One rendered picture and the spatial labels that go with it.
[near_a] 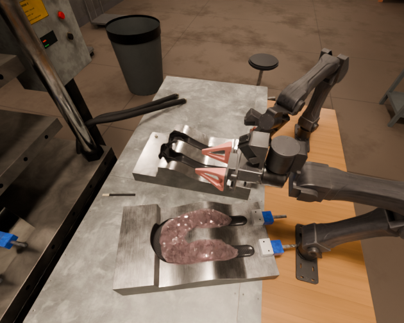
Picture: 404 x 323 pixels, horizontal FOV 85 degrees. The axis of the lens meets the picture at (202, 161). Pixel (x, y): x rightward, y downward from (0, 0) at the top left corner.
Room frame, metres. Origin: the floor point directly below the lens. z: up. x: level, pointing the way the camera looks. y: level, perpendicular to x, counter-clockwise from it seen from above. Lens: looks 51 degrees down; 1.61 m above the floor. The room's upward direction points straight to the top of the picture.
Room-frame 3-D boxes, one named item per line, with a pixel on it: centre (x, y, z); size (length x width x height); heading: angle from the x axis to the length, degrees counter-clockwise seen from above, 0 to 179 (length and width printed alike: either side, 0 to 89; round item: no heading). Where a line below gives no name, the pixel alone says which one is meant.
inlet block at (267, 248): (0.25, -0.26, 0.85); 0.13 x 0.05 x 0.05; 96
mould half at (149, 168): (0.63, 0.03, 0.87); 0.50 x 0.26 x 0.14; 78
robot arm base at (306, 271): (0.25, -0.37, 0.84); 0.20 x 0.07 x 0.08; 165
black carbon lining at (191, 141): (0.62, 0.02, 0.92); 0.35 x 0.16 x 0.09; 78
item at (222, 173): (0.32, -0.03, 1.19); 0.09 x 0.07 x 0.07; 75
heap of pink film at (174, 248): (0.27, 0.01, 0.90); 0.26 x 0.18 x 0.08; 96
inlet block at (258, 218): (0.35, -0.25, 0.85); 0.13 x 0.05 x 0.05; 96
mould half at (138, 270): (0.27, 0.02, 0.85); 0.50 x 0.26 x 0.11; 96
